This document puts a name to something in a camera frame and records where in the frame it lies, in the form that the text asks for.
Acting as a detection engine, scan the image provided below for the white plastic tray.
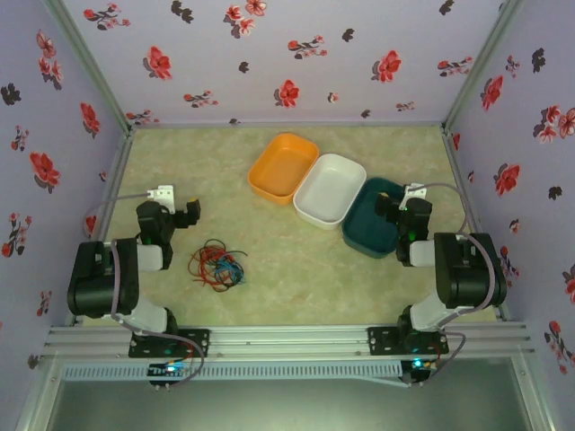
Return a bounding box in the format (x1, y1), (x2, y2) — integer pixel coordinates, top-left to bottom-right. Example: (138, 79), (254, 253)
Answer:
(292, 153), (367, 231)

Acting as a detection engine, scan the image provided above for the small controller board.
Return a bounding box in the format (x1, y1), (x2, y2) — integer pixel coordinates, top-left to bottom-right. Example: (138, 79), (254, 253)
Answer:
(146, 361), (192, 391)
(401, 357), (440, 388)

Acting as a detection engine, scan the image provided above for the orange plastic tray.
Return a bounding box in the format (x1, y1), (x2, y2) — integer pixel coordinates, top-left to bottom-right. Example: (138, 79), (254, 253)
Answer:
(247, 133), (321, 207)

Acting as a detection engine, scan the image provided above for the aluminium table edge rail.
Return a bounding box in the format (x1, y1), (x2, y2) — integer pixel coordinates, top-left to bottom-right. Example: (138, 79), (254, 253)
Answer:
(441, 125), (511, 322)
(71, 128), (136, 327)

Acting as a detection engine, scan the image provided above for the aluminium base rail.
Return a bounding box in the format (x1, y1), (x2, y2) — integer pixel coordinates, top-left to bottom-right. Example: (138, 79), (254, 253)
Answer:
(43, 321), (534, 360)

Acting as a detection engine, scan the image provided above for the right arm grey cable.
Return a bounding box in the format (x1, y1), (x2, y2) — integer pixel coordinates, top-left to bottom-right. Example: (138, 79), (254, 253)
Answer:
(417, 182), (498, 387)

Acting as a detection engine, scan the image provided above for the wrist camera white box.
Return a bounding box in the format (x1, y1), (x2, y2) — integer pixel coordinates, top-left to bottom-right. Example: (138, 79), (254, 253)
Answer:
(144, 183), (175, 212)
(401, 182), (429, 211)

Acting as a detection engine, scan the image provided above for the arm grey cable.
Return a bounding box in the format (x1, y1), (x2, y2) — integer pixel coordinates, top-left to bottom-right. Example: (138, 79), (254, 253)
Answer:
(83, 190), (206, 387)
(417, 182), (498, 387)

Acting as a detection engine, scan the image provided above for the left arm grey cable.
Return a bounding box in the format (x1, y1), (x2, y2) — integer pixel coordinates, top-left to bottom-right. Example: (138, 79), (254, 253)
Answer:
(83, 190), (206, 387)

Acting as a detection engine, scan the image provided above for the teal plastic tray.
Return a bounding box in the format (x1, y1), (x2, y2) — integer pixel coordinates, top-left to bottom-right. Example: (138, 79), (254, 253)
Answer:
(341, 177), (410, 260)

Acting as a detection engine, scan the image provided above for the white slotted cable duct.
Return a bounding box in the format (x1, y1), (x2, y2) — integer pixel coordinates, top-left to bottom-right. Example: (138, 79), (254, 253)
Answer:
(60, 360), (403, 383)

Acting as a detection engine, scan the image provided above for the aluminium lower frame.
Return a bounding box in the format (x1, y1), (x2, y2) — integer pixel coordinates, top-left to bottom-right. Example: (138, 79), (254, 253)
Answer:
(15, 352), (558, 431)

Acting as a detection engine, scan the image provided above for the aluminium corner post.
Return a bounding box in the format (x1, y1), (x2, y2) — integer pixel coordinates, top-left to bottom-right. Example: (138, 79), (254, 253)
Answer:
(442, 0), (526, 131)
(42, 0), (136, 134)

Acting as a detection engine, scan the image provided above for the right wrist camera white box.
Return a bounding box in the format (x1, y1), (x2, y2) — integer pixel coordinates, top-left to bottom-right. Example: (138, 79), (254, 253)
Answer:
(401, 182), (429, 211)

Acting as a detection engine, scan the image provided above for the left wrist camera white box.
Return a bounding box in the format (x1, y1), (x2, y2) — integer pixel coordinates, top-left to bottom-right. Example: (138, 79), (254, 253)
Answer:
(144, 183), (175, 212)

